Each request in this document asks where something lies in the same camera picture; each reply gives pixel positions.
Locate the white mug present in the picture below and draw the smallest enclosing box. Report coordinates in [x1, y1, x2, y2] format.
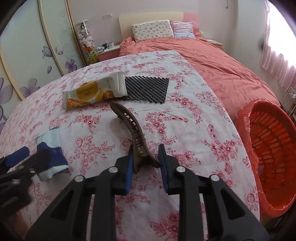
[107, 42, 114, 49]

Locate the floral pink tablecloth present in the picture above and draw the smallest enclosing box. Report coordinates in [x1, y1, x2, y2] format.
[1, 51, 259, 240]

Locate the blue and teal wrapper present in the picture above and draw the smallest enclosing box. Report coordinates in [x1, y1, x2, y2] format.
[35, 127, 69, 182]

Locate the dark mug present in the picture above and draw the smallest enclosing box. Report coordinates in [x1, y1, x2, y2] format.
[102, 42, 109, 49]

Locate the plush toy display tube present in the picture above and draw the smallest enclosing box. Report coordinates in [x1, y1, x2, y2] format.
[75, 20, 95, 52]

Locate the striped pink pillow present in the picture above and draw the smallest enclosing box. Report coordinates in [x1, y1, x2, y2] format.
[170, 20, 196, 39]

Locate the brown hair claw clip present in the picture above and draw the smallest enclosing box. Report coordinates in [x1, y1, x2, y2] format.
[110, 102, 161, 174]

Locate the white wire rack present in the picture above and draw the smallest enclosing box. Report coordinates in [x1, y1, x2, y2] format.
[281, 87, 296, 116]

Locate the yellow green plush toy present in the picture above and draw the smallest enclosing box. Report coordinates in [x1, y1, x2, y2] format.
[88, 49, 99, 64]

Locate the wall power outlet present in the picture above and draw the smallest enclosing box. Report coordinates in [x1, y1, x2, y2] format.
[102, 13, 112, 20]

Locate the beige pink headboard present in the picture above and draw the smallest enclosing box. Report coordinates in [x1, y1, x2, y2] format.
[118, 10, 201, 46]

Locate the orange laundry basket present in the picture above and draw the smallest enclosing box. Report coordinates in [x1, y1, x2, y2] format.
[236, 100, 295, 218]

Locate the sliding door wardrobe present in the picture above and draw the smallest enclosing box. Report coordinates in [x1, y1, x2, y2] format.
[1, 0, 84, 127]

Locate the right nightstand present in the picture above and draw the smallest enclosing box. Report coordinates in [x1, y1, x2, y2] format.
[206, 39, 223, 50]

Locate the floral white pillow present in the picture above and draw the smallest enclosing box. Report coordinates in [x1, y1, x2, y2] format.
[132, 20, 174, 42]

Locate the pink curtain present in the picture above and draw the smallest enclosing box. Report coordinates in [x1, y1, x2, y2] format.
[260, 1, 295, 90]

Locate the black mesh mat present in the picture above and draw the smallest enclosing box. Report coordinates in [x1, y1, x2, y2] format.
[122, 76, 170, 104]

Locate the bed with salmon duvet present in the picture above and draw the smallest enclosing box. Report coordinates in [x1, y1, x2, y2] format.
[119, 32, 280, 121]

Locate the yellow white snack packet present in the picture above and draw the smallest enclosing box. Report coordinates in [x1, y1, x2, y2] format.
[62, 71, 127, 110]

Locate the pink left nightstand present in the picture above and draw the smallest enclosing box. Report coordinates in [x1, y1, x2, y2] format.
[97, 45, 120, 62]

